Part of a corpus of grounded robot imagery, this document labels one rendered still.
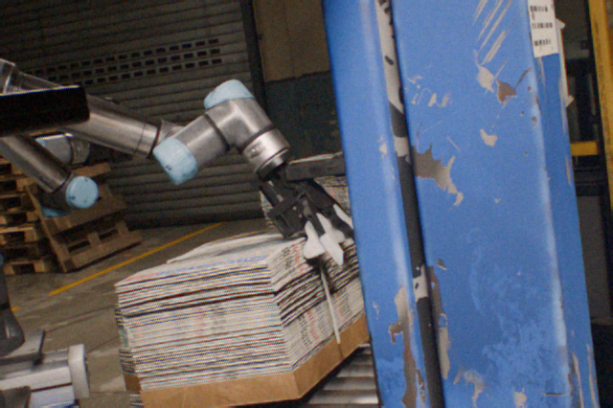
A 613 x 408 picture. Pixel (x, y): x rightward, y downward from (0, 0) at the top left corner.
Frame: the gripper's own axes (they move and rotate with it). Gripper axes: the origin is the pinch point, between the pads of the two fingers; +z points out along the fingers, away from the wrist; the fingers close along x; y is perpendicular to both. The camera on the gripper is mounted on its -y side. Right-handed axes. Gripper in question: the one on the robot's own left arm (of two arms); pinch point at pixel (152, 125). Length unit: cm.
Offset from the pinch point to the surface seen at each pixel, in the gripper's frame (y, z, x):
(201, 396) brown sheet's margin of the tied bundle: 28, -50, 99
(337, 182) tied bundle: 18, 39, 26
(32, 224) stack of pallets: 158, 185, -563
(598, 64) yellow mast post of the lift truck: 0, 153, 24
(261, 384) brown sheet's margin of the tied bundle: 25, -45, 108
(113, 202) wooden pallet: 162, 276, -593
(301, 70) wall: 59, 454, -532
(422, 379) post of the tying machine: -21, -99, 202
